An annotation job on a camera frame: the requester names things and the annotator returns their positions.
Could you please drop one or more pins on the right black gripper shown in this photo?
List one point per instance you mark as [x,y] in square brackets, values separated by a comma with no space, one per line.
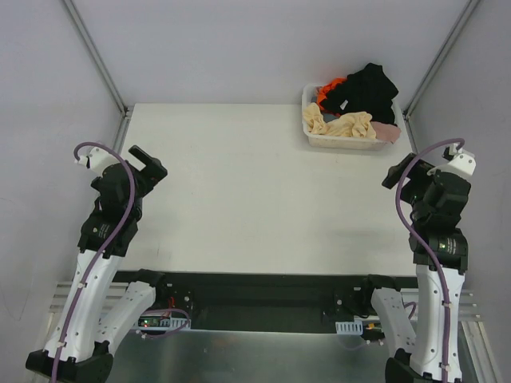
[402,174]

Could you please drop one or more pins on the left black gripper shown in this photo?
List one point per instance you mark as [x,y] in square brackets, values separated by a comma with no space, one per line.
[148,168]

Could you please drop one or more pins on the black t-shirt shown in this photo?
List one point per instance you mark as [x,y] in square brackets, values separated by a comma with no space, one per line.
[368,90]

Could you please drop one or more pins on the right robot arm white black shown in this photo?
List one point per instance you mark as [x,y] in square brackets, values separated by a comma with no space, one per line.
[428,350]

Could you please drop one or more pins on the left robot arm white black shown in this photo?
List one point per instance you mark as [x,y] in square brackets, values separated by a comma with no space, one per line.
[83,344]

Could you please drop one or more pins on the pink t-shirt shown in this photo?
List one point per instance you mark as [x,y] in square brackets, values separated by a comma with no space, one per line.
[386,132]

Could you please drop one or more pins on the cream t-shirt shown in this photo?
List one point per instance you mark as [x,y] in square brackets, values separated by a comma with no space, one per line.
[350,125]

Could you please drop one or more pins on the white plastic basket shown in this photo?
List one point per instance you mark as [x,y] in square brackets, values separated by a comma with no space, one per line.
[337,142]

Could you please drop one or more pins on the grey-blue t-shirt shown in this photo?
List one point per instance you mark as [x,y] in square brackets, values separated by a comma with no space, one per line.
[329,117]

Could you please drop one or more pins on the orange t-shirt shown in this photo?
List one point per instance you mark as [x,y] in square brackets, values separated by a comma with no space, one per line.
[323,91]

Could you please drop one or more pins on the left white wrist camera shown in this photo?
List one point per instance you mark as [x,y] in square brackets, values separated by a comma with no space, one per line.
[97,160]

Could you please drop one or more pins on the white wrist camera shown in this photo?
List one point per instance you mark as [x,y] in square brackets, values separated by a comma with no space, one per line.
[97,160]
[459,161]

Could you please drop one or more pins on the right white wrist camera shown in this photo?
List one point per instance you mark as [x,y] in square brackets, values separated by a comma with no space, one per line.
[459,161]

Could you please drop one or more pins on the aluminium front rail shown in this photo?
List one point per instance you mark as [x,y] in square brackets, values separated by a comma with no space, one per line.
[113,295]

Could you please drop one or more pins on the left aluminium frame post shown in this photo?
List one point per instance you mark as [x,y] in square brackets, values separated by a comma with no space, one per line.
[95,55]

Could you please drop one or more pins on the aluminium frame post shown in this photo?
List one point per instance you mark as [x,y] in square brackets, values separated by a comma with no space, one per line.
[451,39]
[95,55]

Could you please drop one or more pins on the left slotted cable duct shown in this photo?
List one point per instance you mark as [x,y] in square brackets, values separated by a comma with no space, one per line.
[160,323]

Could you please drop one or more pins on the slotted cable duct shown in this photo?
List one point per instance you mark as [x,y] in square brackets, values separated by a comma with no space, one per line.
[354,328]
[160,323]

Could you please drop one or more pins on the right slotted cable duct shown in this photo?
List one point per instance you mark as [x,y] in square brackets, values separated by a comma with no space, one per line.
[354,328]

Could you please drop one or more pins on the right aluminium frame post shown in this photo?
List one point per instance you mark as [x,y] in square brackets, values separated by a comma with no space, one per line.
[451,39]

